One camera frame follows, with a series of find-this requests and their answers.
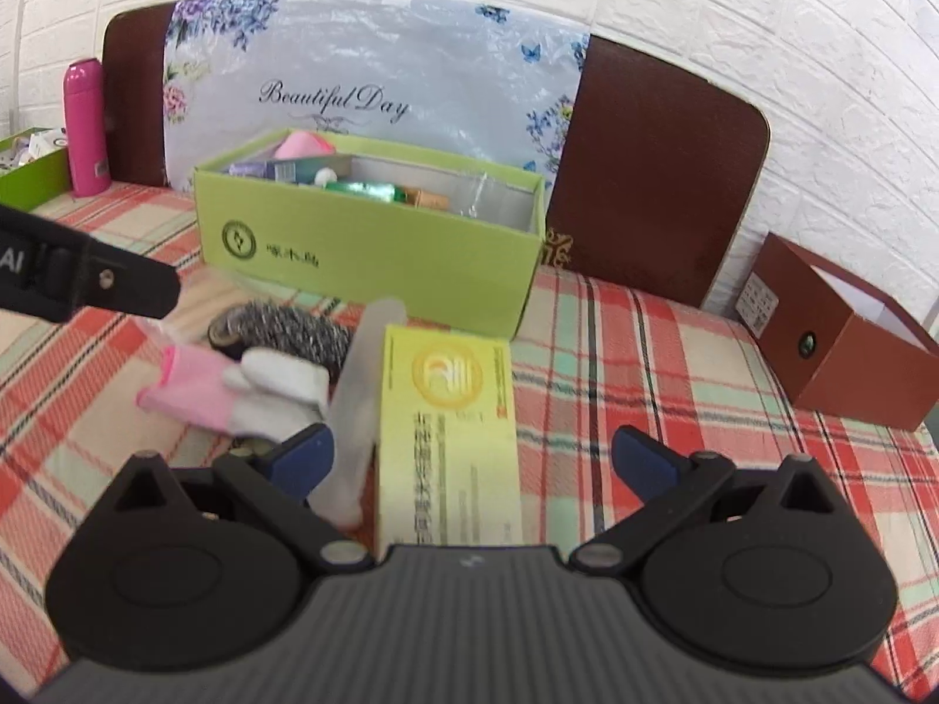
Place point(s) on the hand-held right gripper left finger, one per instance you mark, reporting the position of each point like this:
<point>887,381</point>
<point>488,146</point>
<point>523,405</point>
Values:
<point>304,458</point>

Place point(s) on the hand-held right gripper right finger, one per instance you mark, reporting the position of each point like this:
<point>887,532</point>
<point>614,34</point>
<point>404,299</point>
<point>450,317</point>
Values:
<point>642,462</point>

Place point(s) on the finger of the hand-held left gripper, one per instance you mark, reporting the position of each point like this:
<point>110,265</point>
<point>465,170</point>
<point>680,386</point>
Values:
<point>136,290</point>

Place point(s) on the frosted plastic box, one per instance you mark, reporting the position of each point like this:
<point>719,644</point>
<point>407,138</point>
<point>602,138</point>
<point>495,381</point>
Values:
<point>352,418</point>

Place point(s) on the pink and white glove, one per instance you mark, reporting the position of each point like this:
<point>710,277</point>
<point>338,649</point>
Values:
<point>302,145</point>
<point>198,390</point>

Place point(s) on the yellow box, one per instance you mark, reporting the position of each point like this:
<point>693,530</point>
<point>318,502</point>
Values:
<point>444,447</point>

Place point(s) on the small purple box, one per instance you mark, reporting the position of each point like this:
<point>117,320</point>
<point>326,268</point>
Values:
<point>253,169</point>

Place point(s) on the olive small box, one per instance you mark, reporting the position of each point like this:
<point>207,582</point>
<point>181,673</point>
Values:
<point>308,169</point>

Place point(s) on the large lime green box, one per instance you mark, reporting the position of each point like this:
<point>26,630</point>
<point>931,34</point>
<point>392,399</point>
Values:
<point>367,257</point>

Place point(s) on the red plaid bedsheet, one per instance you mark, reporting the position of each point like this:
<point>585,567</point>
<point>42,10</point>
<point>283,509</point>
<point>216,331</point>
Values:
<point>660,396</point>

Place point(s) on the green tray box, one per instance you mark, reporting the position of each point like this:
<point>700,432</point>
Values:
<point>37,182</point>

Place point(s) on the steel wool scourer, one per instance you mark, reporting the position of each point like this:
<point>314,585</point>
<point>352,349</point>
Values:
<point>293,330</point>

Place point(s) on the pink thermos bottle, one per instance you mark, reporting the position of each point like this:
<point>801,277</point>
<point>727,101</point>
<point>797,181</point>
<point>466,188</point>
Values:
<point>86,132</point>

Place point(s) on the brown cardboard box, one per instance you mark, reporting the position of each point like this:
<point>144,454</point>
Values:
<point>799,352</point>

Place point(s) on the brown headboard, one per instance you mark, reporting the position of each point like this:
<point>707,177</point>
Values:
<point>645,183</point>

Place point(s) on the floral plastic bag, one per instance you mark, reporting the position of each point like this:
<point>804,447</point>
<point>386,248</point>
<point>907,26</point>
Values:
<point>367,51</point>

